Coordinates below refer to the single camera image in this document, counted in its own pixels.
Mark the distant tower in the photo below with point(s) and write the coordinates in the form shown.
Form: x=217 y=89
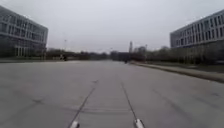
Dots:
x=130 y=46

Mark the grey concrete slab pavement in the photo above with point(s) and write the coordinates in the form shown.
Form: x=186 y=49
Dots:
x=110 y=90

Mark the row of trees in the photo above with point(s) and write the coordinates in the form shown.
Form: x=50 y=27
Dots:
x=80 y=55
x=173 y=55

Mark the robot's own part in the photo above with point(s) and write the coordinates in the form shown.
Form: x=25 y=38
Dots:
x=139 y=123
x=74 y=124

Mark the grey concrete kerb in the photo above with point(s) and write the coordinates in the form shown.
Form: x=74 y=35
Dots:
x=186 y=71

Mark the grey building with window rows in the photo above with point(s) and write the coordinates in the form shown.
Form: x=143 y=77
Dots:
x=200 y=35

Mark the grass strip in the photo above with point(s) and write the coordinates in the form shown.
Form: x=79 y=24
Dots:
x=206 y=67

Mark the grey glass-fronted building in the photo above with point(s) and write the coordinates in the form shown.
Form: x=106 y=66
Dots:
x=20 y=35

